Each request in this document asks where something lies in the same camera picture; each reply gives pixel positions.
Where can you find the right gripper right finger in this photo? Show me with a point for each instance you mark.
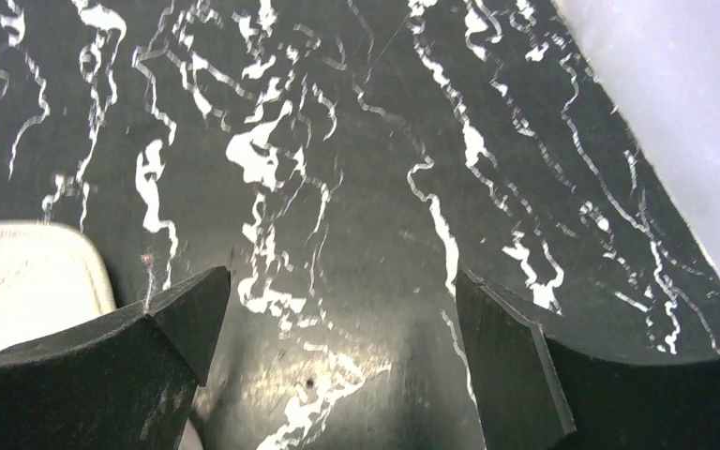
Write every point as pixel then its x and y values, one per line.
pixel 544 381

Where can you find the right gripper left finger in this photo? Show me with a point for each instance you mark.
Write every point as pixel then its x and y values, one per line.
pixel 125 380

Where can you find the silver mesh eraser pad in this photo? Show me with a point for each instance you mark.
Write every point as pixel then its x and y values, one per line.
pixel 52 278

